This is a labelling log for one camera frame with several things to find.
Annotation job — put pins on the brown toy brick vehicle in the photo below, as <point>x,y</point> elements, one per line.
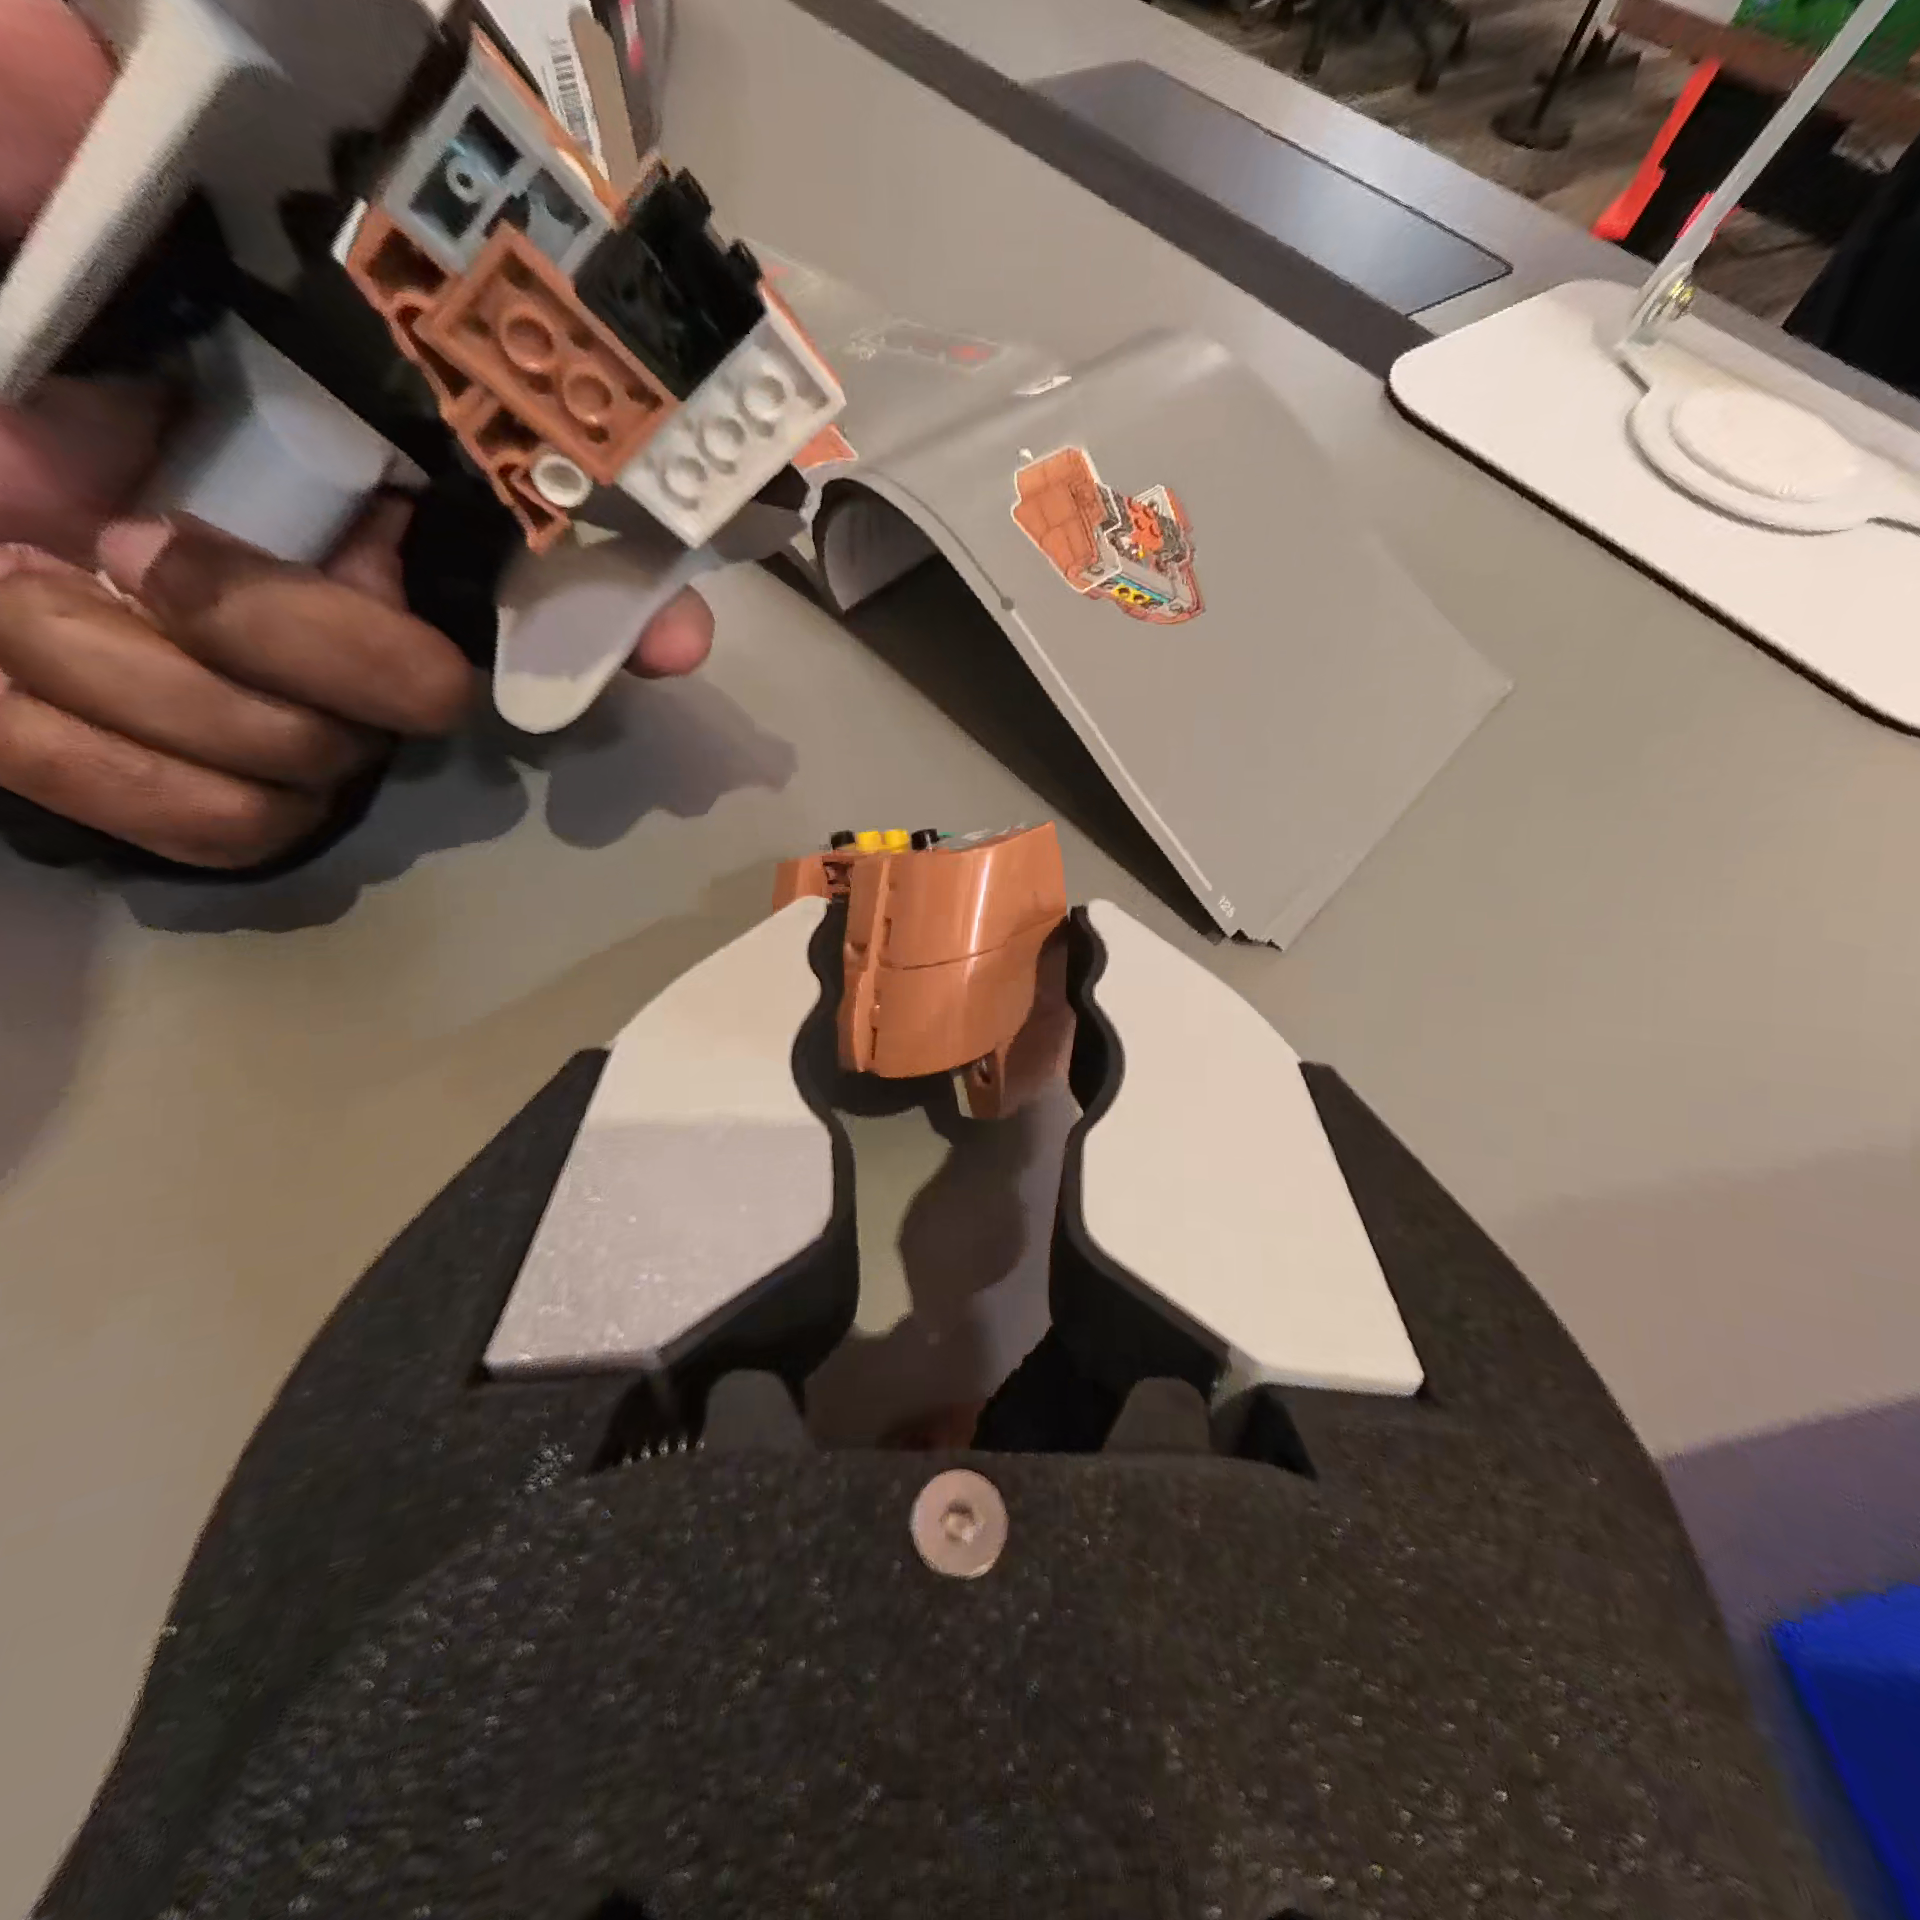
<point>960,960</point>

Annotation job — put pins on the blue plastic bin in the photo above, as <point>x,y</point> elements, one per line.
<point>1861,1725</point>

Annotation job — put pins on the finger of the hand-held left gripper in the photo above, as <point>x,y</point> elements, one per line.
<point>270,451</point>
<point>149,136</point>

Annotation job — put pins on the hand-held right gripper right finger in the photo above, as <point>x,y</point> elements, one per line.
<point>1230,1202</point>

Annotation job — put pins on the white stand with flat base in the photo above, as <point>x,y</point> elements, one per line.
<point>1651,405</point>

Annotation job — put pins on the open grey booklet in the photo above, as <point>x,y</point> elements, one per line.
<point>1277,676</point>

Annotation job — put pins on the brown toy brick assembly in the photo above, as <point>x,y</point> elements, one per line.
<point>599,346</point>

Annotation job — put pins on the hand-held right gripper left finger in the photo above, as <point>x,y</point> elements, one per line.
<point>675,1202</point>

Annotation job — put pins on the long brown-edged table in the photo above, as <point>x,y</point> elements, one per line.
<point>1800,76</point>

